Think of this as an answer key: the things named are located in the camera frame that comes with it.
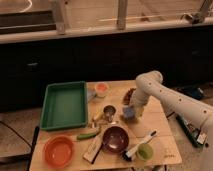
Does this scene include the white black brush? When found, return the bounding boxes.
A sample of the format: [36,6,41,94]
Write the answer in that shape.
[122,131,156,162]

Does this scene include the small green cup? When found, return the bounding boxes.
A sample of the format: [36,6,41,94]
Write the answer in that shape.
[137,144,153,161]

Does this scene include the orange plastic bowl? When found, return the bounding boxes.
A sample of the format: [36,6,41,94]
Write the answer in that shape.
[43,135,74,169]

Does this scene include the dark purple bowl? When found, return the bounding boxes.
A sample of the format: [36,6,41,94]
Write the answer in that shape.
[103,126,129,154]

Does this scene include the dark object on floor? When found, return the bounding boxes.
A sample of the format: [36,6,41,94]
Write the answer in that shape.
[180,86,204,100]

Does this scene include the green plastic tray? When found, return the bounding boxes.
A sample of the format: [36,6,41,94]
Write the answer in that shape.
[40,81,88,131]

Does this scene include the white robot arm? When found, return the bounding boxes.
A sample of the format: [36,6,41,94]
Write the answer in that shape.
[130,71,213,171]

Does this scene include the metal cup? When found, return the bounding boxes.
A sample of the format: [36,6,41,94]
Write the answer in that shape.
[103,105,116,122]

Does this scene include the yellow banana toy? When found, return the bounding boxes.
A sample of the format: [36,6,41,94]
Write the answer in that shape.
[92,112,103,122]

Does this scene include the beige box with black stick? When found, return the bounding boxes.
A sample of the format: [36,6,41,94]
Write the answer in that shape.
[83,135,102,163]

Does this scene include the green bin with items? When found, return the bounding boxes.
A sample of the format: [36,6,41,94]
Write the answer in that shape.
[176,115,206,148]

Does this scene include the brown grape bunch toy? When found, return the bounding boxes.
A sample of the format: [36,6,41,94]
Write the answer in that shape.
[122,88,136,105]

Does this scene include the blue sponge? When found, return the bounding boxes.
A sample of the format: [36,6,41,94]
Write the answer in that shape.
[122,106,135,119]

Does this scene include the green cucumber toy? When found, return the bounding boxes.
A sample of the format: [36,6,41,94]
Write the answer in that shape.
[76,130,100,140]

